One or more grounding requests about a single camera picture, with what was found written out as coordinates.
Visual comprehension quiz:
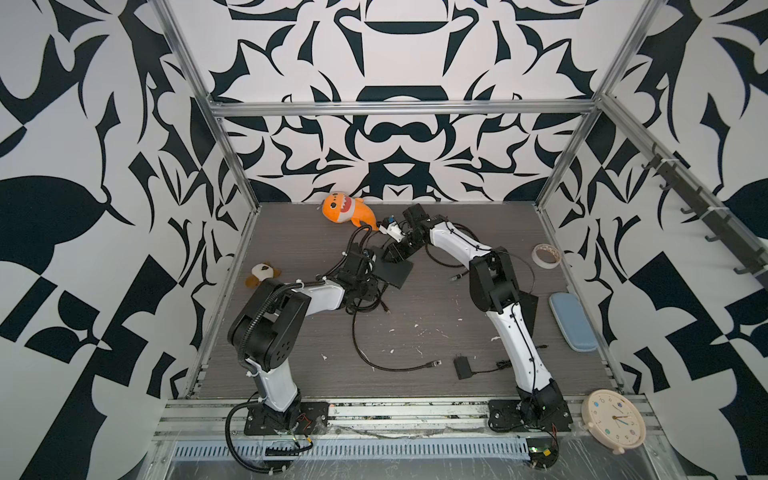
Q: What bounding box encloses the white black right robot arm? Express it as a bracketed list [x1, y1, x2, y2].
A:
[383, 204, 552, 397]

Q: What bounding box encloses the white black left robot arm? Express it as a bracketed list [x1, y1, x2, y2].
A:
[227, 248, 381, 414]

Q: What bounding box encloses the orange plush fish toy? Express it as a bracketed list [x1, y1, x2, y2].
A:
[321, 192, 378, 231]

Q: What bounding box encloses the small brown plush toy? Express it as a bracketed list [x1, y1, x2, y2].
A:
[245, 262, 281, 289]

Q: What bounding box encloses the white double-sided tape roll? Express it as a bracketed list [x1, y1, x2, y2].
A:
[531, 243, 562, 270]

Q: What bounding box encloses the blue glasses case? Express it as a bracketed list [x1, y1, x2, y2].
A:
[548, 292, 598, 353]

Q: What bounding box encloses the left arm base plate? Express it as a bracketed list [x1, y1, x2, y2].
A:
[244, 400, 330, 436]

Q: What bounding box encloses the aluminium frame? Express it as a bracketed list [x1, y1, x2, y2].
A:
[149, 0, 768, 400]

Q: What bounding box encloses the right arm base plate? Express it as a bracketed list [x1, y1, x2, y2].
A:
[488, 398, 572, 433]

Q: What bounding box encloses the cream round wall clock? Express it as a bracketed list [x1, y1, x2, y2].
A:
[581, 389, 647, 455]

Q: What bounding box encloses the grey wall hook rail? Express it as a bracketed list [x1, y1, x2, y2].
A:
[643, 143, 767, 289]

